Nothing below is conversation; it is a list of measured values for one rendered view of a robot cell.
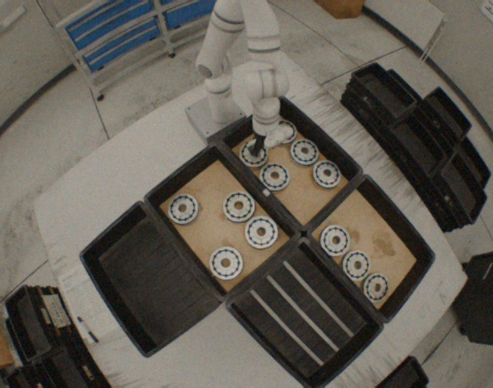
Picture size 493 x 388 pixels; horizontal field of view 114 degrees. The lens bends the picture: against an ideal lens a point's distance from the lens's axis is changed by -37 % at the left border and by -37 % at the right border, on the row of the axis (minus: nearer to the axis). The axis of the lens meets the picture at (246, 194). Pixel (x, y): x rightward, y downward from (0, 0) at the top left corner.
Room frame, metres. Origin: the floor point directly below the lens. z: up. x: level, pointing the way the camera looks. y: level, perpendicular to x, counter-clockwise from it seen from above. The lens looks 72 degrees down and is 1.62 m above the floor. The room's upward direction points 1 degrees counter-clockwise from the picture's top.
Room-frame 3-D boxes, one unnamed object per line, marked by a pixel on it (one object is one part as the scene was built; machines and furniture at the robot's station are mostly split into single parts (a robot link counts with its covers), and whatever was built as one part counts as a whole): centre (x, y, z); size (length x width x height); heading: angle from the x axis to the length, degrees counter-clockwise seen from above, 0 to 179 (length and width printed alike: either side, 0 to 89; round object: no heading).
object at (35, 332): (-0.40, 1.27, 0.37); 0.40 x 0.30 x 0.45; 33
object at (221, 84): (0.63, 0.09, 1.04); 0.09 x 0.09 x 0.17; 59
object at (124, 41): (1.81, 1.05, 0.60); 0.72 x 0.03 x 0.56; 123
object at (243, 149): (0.40, -0.03, 0.86); 0.10 x 0.10 x 0.01
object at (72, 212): (0.06, 0.02, 0.35); 1.60 x 1.60 x 0.70; 33
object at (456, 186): (0.36, -1.34, 0.37); 0.40 x 0.30 x 0.45; 33
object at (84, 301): (-0.15, 0.69, 0.70); 0.33 x 0.23 x 0.01; 33
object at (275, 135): (0.39, -0.07, 1.05); 0.11 x 0.09 x 0.06; 33
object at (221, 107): (0.62, 0.09, 0.88); 0.09 x 0.09 x 0.17; 37
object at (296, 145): (0.41, -0.21, 0.86); 0.10 x 0.10 x 0.01
